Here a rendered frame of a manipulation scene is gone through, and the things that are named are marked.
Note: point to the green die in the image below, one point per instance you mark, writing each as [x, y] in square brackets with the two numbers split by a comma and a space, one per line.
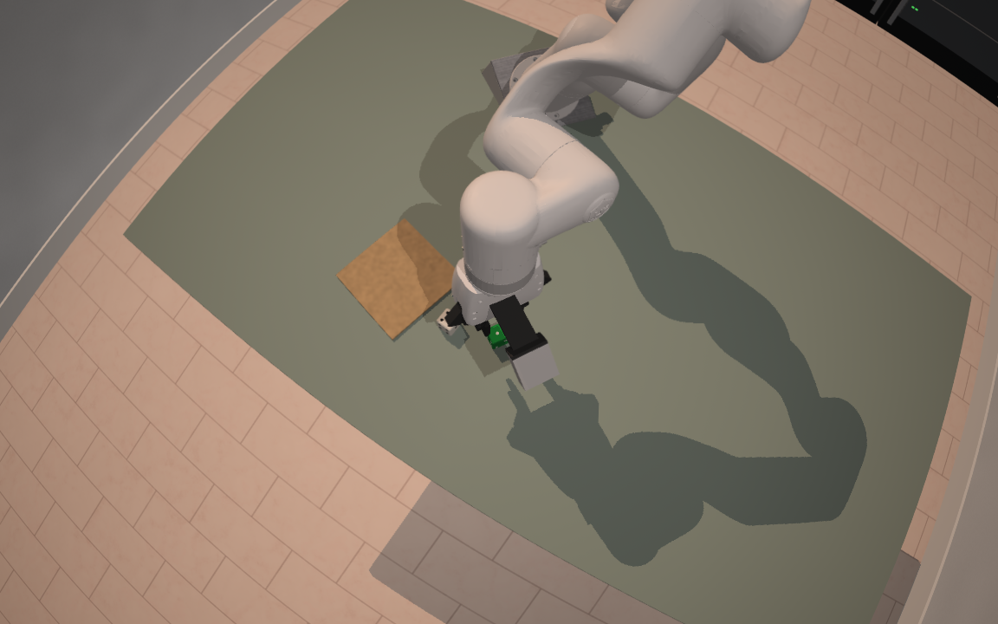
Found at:
[496, 337]

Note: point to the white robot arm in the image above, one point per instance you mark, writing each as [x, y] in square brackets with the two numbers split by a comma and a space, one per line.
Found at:
[661, 44]

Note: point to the tan mat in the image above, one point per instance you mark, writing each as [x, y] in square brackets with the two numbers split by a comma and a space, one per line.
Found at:
[398, 278]

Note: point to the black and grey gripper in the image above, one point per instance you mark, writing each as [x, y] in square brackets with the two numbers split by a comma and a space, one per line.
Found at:
[473, 305]

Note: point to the white die with black pips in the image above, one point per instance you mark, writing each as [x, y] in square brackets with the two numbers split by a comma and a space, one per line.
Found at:
[441, 323]

